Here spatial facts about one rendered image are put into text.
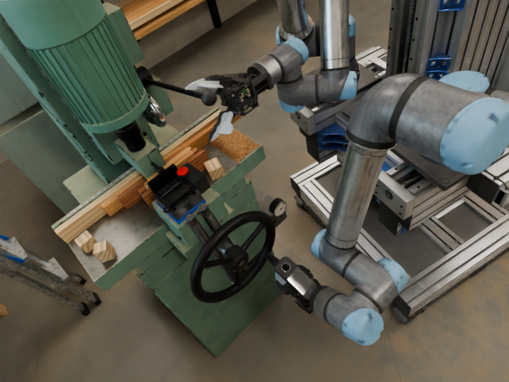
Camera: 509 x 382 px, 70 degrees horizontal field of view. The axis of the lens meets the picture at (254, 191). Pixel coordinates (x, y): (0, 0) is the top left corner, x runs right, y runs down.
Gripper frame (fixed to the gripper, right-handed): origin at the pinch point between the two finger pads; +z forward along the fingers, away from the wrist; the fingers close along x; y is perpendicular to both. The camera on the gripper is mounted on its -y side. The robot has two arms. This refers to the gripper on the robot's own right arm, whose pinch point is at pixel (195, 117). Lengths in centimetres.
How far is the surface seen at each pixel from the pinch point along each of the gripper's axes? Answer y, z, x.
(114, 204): -18.3, 26.3, 17.7
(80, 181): -56, 29, 25
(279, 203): -0.6, -14.3, 44.0
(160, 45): -256, -102, 57
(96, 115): -8.6, 18.2, -9.6
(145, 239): -3.7, 26.3, 23.0
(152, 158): -12.9, 11.5, 9.9
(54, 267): -94, 63, 73
